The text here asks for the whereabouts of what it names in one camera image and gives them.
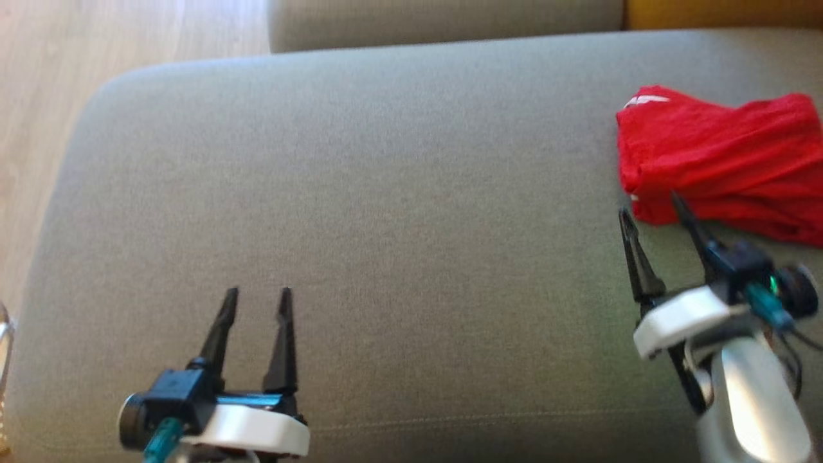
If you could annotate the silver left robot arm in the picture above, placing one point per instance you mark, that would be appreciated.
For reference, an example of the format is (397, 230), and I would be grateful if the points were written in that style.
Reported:
(218, 455)

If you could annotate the red jersey with black number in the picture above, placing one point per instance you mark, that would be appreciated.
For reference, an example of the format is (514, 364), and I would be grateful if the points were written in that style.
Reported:
(720, 148)

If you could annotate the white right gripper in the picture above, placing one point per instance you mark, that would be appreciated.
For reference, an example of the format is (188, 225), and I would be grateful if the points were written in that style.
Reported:
(681, 318)

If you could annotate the white woven laundry basket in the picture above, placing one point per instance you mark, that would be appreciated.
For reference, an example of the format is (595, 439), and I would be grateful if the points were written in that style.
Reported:
(5, 334)

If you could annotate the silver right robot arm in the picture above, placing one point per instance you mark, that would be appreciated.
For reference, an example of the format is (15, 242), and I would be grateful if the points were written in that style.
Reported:
(752, 399)

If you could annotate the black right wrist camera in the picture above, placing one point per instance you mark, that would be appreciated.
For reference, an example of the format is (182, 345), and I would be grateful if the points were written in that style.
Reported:
(746, 267)

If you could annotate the yellow sofa cushion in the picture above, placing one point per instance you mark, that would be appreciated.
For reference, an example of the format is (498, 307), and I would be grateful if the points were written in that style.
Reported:
(720, 13)

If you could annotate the grey sofa seat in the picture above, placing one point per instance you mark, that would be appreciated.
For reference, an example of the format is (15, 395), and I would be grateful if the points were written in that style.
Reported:
(418, 193)

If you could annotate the grey sofa back cushion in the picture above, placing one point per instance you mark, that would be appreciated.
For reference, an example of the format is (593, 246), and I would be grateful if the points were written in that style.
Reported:
(450, 22)

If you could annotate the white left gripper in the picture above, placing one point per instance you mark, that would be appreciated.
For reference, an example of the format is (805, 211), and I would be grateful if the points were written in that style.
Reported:
(257, 427)

